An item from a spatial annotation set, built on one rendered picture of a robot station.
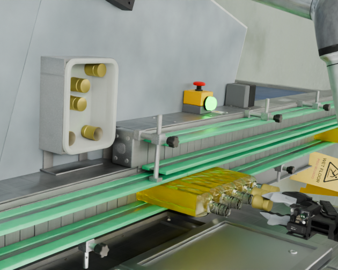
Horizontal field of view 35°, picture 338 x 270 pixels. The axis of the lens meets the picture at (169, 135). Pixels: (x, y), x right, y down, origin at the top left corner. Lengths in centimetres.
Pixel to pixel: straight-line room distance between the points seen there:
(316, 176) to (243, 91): 288
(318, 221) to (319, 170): 352
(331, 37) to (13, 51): 67
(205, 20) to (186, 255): 82
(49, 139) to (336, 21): 68
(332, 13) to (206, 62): 84
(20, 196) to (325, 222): 66
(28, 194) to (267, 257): 61
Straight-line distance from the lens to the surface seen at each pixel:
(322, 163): 481
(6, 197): 115
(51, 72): 128
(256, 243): 149
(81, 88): 131
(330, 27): 109
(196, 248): 141
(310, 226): 129
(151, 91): 163
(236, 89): 197
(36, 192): 119
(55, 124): 128
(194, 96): 174
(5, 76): 125
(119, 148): 140
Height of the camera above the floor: 173
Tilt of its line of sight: 34 degrees down
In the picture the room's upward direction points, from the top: 102 degrees clockwise
